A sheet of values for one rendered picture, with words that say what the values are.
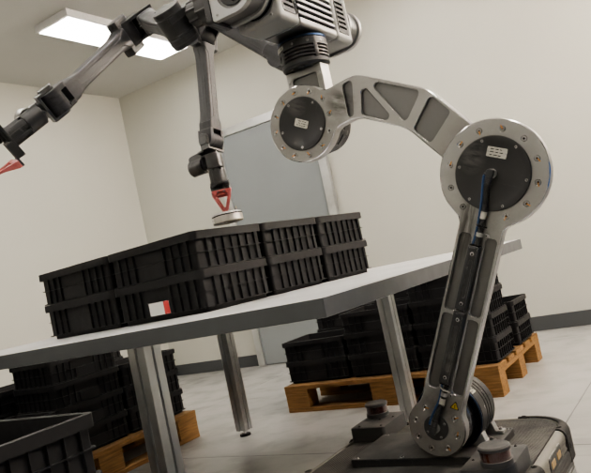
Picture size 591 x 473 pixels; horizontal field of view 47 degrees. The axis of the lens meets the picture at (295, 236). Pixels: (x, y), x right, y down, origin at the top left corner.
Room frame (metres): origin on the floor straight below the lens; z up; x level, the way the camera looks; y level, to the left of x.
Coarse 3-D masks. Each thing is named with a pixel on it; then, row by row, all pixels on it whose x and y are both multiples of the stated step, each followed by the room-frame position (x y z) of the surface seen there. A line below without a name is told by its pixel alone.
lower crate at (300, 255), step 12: (300, 252) 2.23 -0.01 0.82; (312, 252) 2.28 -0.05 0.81; (276, 264) 2.14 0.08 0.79; (288, 264) 2.19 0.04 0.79; (300, 264) 2.24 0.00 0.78; (312, 264) 2.28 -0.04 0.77; (276, 276) 2.13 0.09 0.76; (288, 276) 2.17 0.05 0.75; (300, 276) 2.23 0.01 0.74; (312, 276) 2.28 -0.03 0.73; (276, 288) 2.12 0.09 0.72; (288, 288) 2.18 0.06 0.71; (300, 288) 2.23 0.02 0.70
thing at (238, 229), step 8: (248, 224) 2.05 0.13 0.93; (256, 224) 2.08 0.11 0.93; (192, 232) 1.87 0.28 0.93; (200, 232) 1.88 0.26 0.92; (208, 232) 1.91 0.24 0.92; (216, 232) 1.93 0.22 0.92; (224, 232) 1.96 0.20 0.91; (232, 232) 1.99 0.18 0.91; (240, 232) 2.02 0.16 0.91; (248, 232) 2.04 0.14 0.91; (160, 240) 1.94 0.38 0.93; (168, 240) 1.92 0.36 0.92; (176, 240) 1.90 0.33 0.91; (184, 240) 1.88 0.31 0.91; (136, 248) 2.01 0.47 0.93; (144, 248) 1.98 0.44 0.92; (152, 248) 1.96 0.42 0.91; (160, 248) 1.94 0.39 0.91; (112, 256) 2.08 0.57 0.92; (120, 256) 2.06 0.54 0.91; (128, 256) 2.03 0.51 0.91
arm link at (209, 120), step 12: (204, 48) 2.29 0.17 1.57; (216, 48) 2.35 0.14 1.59; (204, 60) 2.29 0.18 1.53; (204, 72) 2.29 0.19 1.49; (204, 84) 2.28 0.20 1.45; (204, 96) 2.28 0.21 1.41; (216, 96) 2.30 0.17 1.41; (204, 108) 2.28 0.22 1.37; (216, 108) 2.29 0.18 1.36; (204, 120) 2.27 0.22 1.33; (216, 120) 2.28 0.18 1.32; (204, 132) 2.26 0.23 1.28; (216, 132) 2.30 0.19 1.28; (216, 144) 2.27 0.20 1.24
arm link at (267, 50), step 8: (200, 32) 2.28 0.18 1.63; (208, 32) 2.31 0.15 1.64; (216, 32) 2.33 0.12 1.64; (224, 32) 2.24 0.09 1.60; (232, 32) 2.22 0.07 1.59; (208, 40) 2.32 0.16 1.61; (240, 40) 2.20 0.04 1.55; (248, 40) 2.19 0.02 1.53; (256, 40) 2.17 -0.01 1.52; (264, 40) 2.15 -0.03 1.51; (248, 48) 2.20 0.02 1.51; (256, 48) 2.17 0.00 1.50; (264, 48) 2.11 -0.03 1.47; (272, 48) 2.09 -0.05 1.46; (264, 56) 2.14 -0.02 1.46; (272, 56) 2.09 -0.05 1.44; (272, 64) 2.09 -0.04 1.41
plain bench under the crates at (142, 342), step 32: (448, 256) 2.31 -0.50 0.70; (320, 288) 1.87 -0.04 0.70; (352, 288) 1.46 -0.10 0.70; (384, 288) 1.58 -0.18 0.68; (192, 320) 1.56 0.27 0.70; (224, 320) 1.48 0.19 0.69; (256, 320) 1.43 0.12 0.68; (288, 320) 1.39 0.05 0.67; (384, 320) 2.93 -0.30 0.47; (0, 352) 2.22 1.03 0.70; (32, 352) 1.84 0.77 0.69; (64, 352) 1.77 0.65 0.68; (96, 352) 1.71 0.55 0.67; (128, 352) 1.72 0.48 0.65; (160, 352) 1.74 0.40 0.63; (224, 352) 3.42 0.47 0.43; (160, 384) 1.72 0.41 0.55; (160, 416) 1.70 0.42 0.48; (160, 448) 1.69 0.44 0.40
